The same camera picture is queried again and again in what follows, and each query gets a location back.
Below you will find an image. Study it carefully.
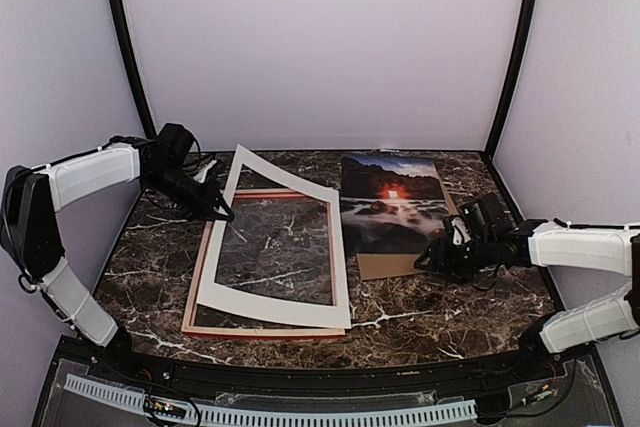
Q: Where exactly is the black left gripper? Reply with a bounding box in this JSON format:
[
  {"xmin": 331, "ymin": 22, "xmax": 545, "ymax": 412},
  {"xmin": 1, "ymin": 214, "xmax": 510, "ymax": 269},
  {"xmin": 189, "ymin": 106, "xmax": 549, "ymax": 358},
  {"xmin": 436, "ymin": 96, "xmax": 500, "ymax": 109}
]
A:
[{"xmin": 144, "ymin": 164, "xmax": 234, "ymax": 221}]

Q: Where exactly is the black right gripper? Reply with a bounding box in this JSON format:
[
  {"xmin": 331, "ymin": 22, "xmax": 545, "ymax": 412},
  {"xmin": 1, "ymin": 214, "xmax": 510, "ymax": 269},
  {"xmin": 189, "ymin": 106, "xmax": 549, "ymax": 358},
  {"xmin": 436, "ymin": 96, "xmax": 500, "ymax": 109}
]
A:
[{"xmin": 414, "ymin": 234, "xmax": 496, "ymax": 285}]

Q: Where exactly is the clear acrylic sheet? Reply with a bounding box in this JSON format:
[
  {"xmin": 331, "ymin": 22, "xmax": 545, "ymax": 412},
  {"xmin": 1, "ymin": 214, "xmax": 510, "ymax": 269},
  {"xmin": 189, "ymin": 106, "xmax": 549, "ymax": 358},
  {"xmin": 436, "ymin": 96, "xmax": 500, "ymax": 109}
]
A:
[{"xmin": 215, "ymin": 197, "xmax": 332, "ymax": 305}]

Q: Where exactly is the wooden red-edged picture frame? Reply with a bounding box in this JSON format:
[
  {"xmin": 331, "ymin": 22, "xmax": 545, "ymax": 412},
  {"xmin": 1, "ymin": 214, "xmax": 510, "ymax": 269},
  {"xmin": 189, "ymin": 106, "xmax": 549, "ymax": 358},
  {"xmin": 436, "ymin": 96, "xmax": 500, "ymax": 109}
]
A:
[{"xmin": 181, "ymin": 187, "xmax": 348, "ymax": 340}]

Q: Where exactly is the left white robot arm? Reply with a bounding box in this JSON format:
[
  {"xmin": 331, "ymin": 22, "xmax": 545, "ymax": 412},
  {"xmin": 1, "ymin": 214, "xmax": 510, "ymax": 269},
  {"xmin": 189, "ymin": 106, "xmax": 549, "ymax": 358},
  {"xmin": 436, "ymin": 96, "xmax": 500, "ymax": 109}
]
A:
[{"xmin": 1, "ymin": 123, "xmax": 234, "ymax": 383}]

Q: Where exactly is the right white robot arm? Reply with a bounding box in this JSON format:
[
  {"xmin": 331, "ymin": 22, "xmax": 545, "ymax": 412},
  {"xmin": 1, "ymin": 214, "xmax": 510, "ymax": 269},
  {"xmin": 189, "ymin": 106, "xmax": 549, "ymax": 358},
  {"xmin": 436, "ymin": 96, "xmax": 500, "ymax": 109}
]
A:
[{"xmin": 414, "ymin": 194, "xmax": 639, "ymax": 381}]

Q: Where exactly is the sunset seascape photo print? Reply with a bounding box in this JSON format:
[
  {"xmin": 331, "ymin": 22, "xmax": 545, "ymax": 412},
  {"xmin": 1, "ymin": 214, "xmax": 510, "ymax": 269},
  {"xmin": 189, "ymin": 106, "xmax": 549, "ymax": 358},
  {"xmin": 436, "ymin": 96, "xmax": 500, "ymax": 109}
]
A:
[{"xmin": 340, "ymin": 153, "xmax": 455, "ymax": 255}]

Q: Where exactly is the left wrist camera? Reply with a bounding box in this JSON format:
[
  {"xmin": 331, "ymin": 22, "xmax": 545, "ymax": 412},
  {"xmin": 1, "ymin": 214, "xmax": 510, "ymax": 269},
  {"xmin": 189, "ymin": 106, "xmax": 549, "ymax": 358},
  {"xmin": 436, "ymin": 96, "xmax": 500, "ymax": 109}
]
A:
[{"xmin": 193, "ymin": 159, "xmax": 220, "ymax": 184}]

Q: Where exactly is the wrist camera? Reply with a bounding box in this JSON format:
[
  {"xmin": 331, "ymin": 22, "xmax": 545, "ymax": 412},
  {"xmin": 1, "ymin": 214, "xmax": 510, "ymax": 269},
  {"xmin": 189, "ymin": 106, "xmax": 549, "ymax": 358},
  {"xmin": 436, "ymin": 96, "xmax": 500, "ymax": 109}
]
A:
[
  {"xmin": 193, "ymin": 159, "xmax": 220, "ymax": 184},
  {"xmin": 443, "ymin": 215, "xmax": 472, "ymax": 247}
]

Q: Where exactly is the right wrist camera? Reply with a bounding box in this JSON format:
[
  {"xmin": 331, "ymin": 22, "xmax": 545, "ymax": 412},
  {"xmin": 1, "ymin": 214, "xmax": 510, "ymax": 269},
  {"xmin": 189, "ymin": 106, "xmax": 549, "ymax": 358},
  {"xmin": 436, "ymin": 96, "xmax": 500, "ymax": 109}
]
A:
[{"xmin": 443, "ymin": 215, "xmax": 472, "ymax": 247}]

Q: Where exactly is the brown frame backing board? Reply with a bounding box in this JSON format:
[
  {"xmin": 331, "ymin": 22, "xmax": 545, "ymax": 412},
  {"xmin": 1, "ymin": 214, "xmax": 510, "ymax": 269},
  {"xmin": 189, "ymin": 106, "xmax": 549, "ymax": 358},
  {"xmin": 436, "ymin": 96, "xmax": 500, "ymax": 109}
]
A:
[{"xmin": 343, "ymin": 194, "xmax": 457, "ymax": 280}]

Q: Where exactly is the black front rail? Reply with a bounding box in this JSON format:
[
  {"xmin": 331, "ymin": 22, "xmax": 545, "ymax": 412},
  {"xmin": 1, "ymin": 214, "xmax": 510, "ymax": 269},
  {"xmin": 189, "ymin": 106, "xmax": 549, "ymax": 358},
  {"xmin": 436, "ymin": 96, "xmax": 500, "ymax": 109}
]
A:
[{"xmin": 54, "ymin": 334, "xmax": 596, "ymax": 401}]

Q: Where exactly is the white slotted cable duct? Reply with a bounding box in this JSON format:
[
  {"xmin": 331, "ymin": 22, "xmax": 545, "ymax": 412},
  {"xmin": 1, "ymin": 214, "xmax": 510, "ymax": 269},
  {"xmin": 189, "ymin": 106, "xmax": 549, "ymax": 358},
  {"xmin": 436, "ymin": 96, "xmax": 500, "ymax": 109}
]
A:
[{"xmin": 63, "ymin": 374, "xmax": 478, "ymax": 426}]

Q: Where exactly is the left black corner post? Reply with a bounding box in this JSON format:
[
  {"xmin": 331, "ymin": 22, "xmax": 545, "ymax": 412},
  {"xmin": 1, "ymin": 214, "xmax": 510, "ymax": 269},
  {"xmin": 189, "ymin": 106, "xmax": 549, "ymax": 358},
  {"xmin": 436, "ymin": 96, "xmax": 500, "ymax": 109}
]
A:
[{"xmin": 108, "ymin": 0, "xmax": 157, "ymax": 139}]

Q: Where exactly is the black corner post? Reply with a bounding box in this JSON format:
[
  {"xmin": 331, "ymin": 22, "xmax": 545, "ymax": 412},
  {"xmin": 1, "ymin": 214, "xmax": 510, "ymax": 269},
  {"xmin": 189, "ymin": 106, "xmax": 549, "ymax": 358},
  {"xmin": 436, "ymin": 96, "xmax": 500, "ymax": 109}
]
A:
[
  {"xmin": 484, "ymin": 0, "xmax": 536, "ymax": 160},
  {"xmin": 108, "ymin": 0, "xmax": 157, "ymax": 139}
]

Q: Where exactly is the right black corner post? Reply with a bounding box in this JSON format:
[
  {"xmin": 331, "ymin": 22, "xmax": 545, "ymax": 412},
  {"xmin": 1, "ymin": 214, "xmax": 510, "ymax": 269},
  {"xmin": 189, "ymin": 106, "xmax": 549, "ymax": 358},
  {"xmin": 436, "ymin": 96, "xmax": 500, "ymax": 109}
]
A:
[{"xmin": 484, "ymin": 0, "xmax": 536, "ymax": 160}]

